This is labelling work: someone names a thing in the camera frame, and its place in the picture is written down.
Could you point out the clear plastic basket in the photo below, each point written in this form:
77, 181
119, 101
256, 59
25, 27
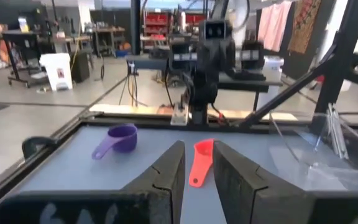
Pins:
322, 174

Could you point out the black building pillar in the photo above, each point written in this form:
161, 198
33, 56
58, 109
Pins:
135, 26

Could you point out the black rolling table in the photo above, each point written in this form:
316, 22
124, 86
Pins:
14, 35

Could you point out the small black edge clamp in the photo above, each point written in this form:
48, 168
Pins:
37, 144

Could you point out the black tripod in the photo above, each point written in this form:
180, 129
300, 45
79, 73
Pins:
131, 74

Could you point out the white pedal bin red label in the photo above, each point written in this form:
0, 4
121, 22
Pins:
56, 70

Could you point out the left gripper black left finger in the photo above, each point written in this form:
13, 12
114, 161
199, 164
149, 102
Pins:
166, 174

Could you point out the red storage bin shelf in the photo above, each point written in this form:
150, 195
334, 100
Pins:
155, 25

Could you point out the purple measuring cup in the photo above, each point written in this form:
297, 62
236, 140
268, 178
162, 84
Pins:
124, 138

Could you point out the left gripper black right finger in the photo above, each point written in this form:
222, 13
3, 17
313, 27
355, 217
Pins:
238, 180

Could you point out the red measuring cup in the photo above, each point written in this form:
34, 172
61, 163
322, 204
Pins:
201, 161

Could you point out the pink hanging cloth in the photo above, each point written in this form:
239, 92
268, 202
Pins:
273, 25

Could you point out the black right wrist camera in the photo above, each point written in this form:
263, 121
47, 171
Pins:
215, 30

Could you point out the black aluminium rig frame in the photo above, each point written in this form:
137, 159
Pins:
337, 62

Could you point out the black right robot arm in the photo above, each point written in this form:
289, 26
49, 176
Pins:
202, 91

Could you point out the brown patterned hanging cloth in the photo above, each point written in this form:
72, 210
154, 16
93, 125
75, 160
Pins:
303, 26

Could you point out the white cylindrical bin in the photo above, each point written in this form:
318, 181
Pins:
272, 67

